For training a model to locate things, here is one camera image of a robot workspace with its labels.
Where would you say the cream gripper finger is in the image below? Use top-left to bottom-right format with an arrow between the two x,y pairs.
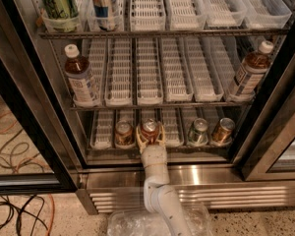
154,122 -> 166,147
136,125 -> 148,153

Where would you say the green soda can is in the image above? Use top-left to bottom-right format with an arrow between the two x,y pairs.
188,118 -> 208,147

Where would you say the left tea bottle white cap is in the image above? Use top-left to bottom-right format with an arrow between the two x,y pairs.
65,44 -> 99,107

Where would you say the clear plastic bag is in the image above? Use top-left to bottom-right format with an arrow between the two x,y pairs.
106,206 -> 214,236

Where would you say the black cable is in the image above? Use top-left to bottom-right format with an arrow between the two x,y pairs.
0,102 -> 50,236

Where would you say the top wire shelf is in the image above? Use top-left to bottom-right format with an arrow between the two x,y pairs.
38,29 -> 289,39

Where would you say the right glass fridge door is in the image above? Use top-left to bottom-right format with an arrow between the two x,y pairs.
232,20 -> 295,181

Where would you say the wire shelf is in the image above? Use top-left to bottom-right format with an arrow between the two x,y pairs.
70,101 -> 253,111
38,29 -> 289,39

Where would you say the orange cable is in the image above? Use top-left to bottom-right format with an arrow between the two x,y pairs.
0,110 -> 56,236

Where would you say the tea bottle white cap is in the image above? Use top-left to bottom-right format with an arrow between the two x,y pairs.
65,44 -> 99,107
229,40 -> 273,96

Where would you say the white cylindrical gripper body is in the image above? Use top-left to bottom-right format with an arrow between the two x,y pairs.
141,145 -> 170,186

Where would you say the orange-brown soda can right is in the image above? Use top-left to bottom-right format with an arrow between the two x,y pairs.
211,117 -> 235,146

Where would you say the brown soda can left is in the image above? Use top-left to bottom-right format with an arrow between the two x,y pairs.
115,120 -> 134,147

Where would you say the glass fridge door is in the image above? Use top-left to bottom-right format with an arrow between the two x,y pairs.
0,0 -> 81,195
232,20 -> 295,181

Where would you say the left glass fridge door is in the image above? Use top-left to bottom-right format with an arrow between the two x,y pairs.
0,0 -> 81,195

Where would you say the right tea bottle white cap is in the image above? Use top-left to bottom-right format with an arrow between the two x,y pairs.
229,40 -> 273,96

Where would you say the blue tan tall can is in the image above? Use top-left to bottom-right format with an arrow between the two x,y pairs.
92,0 -> 120,31

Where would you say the red coke can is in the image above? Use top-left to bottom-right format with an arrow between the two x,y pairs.
141,119 -> 159,144

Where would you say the green tall can top shelf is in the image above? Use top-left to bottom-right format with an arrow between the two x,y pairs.
42,0 -> 79,32

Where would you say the middle wire shelf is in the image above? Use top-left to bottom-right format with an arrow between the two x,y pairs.
70,101 -> 253,111

